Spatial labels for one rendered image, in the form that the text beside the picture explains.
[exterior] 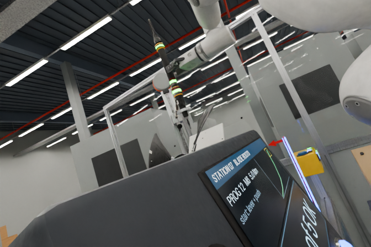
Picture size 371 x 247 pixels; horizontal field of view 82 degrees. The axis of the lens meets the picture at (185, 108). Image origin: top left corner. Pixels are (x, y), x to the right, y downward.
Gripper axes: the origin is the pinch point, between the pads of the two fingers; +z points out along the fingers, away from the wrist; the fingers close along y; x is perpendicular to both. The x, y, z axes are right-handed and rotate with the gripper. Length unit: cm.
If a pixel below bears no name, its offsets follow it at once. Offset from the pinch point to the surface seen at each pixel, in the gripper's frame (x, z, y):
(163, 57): 8.0, 1.8, -1.9
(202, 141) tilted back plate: -36, 18, 37
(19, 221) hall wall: -48, 1327, 425
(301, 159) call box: -59, -32, 21
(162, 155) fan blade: -35.3, 27.8, 5.8
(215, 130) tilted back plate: -32, 8, 40
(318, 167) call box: -65, -37, 21
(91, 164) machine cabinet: -1, 257, 128
